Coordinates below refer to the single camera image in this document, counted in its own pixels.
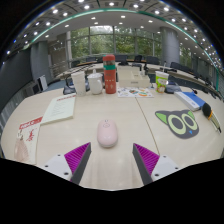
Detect red and white leaflet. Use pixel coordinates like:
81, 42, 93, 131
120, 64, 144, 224
13, 115, 44, 166

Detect cream paper booklet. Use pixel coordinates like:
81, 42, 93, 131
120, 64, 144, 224
40, 93, 77, 126

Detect beige cardboard box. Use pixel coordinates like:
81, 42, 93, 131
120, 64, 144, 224
118, 69, 152, 89

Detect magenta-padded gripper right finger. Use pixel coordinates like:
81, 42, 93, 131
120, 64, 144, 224
132, 142, 183, 186

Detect red bottle with green band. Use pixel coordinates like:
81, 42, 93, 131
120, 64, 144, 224
102, 54, 118, 95

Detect pink computer mouse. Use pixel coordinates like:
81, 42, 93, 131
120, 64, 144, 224
96, 118, 119, 149

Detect black conference microphone console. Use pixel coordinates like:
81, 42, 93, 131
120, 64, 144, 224
164, 81, 183, 94
62, 76, 91, 96

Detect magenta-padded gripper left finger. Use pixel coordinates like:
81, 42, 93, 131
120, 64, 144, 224
42, 142, 92, 186

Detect white lidded mug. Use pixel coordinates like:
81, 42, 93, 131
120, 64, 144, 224
87, 72, 104, 96

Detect blue and white book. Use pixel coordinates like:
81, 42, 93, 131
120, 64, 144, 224
173, 91, 207, 112

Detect green-printed paper cup with straw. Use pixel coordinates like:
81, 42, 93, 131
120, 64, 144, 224
154, 64, 170, 94

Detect ceiling lights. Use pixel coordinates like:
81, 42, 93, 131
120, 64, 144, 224
4, 0, 224, 73

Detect colourful sticker sheet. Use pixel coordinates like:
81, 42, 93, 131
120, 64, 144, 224
116, 86, 155, 99

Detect dark office chairs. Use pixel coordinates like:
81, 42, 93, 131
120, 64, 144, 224
69, 54, 214, 88

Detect cat-shaped grey green mouse pad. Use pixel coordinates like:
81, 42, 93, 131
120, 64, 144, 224
154, 109, 200, 140

